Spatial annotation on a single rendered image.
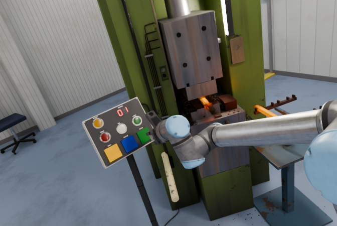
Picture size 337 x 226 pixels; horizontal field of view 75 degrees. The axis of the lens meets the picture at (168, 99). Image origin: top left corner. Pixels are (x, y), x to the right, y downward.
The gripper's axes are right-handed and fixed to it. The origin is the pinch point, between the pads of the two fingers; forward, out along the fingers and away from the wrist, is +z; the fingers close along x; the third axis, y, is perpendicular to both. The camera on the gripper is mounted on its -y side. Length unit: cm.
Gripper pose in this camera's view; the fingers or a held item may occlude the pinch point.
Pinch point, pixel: (149, 131)
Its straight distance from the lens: 120.1
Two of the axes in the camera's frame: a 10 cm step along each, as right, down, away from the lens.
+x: 8.0, -4.0, 4.4
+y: 4.7, 8.8, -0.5
